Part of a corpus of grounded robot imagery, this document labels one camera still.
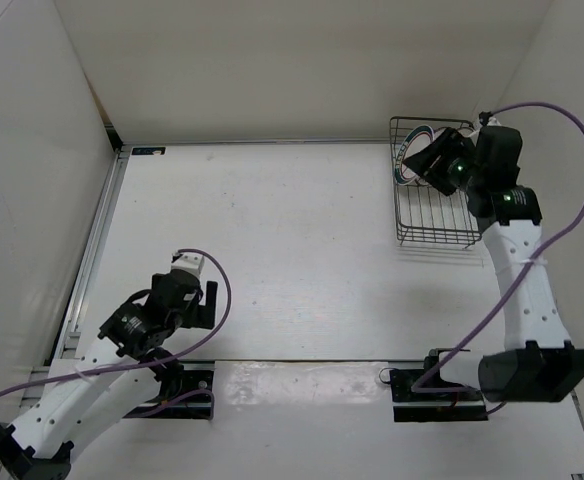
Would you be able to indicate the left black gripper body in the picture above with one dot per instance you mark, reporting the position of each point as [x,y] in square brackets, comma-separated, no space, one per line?
[185,318]

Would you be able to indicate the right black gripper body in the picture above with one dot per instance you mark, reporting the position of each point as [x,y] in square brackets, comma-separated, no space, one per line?
[455,170]

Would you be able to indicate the green red rimmed plate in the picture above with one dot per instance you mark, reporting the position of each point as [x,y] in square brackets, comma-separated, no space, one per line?
[405,144]

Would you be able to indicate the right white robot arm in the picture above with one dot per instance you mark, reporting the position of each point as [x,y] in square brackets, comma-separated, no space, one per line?
[539,363]

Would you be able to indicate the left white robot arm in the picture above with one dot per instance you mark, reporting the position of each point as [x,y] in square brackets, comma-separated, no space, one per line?
[125,367]

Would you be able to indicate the orange pattern plate front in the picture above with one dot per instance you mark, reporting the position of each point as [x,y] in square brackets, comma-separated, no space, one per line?
[435,158]

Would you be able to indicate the orange pattern plate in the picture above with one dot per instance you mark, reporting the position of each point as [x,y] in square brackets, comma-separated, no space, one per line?
[435,158]
[468,132]

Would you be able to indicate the orange pattern plate rear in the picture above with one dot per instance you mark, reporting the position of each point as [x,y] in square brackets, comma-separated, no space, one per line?
[468,132]

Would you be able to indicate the small black label sticker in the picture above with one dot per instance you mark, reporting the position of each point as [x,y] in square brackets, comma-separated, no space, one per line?
[148,151]

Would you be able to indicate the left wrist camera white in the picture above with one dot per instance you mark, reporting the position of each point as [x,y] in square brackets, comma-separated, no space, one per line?
[190,263]

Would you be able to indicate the black wire dish rack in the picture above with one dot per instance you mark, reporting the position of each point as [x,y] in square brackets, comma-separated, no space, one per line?
[424,216]

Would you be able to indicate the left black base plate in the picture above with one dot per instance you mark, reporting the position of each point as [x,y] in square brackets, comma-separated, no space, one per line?
[190,398]

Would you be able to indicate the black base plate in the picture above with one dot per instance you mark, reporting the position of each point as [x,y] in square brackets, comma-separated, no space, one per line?
[442,407]
[190,398]

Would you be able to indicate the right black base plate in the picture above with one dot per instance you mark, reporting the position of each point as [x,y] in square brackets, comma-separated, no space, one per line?
[442,407]

